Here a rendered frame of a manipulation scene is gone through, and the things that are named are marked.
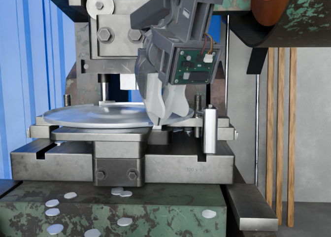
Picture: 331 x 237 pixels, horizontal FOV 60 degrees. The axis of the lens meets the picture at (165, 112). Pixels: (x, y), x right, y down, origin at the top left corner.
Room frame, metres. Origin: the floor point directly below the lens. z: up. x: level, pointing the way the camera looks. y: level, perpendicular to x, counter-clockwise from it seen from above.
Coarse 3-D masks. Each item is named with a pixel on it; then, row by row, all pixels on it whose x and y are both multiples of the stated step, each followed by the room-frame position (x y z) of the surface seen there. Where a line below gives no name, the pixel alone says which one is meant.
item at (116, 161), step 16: (64, 128) 0.43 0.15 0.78; (80, 128) 0.43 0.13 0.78; (128, 128) 0.43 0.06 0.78; (144, 128) 0.43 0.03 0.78; (96, 144) 0.52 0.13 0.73; (112, 144) 0.51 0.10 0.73; (128, 144) 0.51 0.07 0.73; (144, 144) 0.53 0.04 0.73; (96, 160) 0.52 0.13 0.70; (112, 160) 0.51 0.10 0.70; (128, 160) 0.51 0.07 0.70; (144, 160) 0.53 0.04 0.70; (96, 176) 0.51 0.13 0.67; (112, 176) 0.51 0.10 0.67; (128, 176) 0.51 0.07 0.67; (144, 176) 0.52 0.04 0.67
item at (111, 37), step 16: (96, 0) 0.60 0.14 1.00; (112, 0) 0.60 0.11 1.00; (128, 0) 0.61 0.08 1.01; (144, 0) 0.61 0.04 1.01; (96, 16) 0.59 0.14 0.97; (112, 16) 0.58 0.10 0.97; (128, 16) 0.58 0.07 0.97; (96, 32) 0.61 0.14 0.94; (112, 32) 0.58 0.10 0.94; (128, 32) 0.58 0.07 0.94; (144, 32) 0.58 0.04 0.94; (96, 48) 0.61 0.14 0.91; (112, 48) 0.58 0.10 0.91; (128, 48) 0.58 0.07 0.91
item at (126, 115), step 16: (48, 112) 0.56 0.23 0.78; (64, 112) 0.58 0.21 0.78; (80, 112) 0.58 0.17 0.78; (96, 112) 0.54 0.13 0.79; (112, 112) 0.54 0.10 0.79; (128, 112) 0.54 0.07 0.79; (144, 112) 0.54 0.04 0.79; (192, 112) 0.57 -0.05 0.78; (96, 128) 0.43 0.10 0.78; (112, 128) 0.42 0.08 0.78
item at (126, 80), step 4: (120, 76) 0.68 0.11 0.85; (124, 76) 0.67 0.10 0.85; (128, 76) 0.67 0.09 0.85; (132, 76) 0.67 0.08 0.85; (120, 80) 0.68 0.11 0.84; (124, 80) 0.67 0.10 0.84; (128, 80) 0.67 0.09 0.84; (132, 80) 0.67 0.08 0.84; (120, 84) 0.68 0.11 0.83; (124, 84) 0.67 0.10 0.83; (128, 84) 0.67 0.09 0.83; (132, 84) 0.67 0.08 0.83; (136, 84) 0.68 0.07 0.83; (120, 88) 0.68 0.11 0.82; (124, 88) 0.67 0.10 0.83; (128, 88) 0.67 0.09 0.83; (132, 88) 0.67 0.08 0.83; (136, 88) 0.68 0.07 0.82
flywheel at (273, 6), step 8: (256, 0) 0.84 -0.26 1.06; (264, 0) 0.77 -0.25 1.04; (272, 0) 0.70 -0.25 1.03; (280, 0) 0.64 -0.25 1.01; (288, 0) 0.60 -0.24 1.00; (256, 8) 0.84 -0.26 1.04; (264, 8) 0.76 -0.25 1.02; (272, 8) 0.69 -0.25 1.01; (280, 8) 0.64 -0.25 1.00; (256, 16) 0.84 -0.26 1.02; (264, 16) 0.76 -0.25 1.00; (272, 16) 0.69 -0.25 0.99; (264, 24) 0.76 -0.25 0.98; (272, 24) 0.69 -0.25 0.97
